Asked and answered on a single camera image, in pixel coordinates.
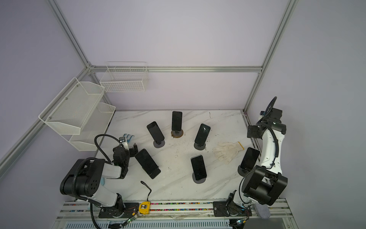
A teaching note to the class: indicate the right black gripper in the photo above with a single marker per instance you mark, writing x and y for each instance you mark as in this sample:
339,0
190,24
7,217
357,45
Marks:
253,131

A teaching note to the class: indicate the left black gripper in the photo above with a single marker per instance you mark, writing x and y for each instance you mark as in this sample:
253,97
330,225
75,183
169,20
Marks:
132,152

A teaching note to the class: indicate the black phone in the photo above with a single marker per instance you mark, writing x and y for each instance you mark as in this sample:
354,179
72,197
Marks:
202,134
177,120
146,161
250,158
155,132
199,169

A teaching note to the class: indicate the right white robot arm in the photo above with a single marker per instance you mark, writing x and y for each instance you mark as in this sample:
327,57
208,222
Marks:
262,177

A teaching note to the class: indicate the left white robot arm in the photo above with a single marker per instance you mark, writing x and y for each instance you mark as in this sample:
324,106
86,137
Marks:
84,182

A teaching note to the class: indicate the black folding phone stand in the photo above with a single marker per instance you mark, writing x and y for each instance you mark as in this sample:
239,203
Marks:
153,173

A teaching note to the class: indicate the grey round stand back left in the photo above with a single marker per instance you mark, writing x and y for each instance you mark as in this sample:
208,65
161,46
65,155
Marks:
158,144

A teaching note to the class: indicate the grey stand centre right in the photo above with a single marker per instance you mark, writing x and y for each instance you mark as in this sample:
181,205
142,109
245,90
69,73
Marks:
199,147

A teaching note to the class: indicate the brown round phone stand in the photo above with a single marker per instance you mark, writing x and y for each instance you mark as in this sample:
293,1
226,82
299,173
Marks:
177,134

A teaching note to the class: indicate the grey stand front centre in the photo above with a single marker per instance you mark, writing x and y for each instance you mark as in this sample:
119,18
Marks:
199,180

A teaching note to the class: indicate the white work glove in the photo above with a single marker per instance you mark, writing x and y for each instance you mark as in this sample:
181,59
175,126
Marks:
227,151

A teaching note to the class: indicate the yellow tape measure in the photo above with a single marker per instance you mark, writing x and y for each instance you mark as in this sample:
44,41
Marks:
144,207

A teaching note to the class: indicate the white mesh two-tier shelf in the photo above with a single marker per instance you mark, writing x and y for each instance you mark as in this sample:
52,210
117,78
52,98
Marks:
78,114

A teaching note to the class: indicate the grey oval pad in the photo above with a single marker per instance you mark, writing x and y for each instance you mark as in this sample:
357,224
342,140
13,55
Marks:
262,211

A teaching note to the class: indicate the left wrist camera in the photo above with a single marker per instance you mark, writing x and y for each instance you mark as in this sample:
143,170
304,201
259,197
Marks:
123,143

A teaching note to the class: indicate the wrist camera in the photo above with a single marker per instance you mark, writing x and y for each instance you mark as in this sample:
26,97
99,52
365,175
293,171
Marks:
273,120
123,143

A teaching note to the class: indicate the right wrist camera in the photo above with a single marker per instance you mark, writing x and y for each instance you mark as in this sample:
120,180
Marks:
273,120

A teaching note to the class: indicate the white wire basket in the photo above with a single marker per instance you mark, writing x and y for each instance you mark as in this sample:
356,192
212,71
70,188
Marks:
121,77

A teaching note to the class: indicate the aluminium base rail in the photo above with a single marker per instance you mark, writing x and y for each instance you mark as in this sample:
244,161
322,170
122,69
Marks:
175,210

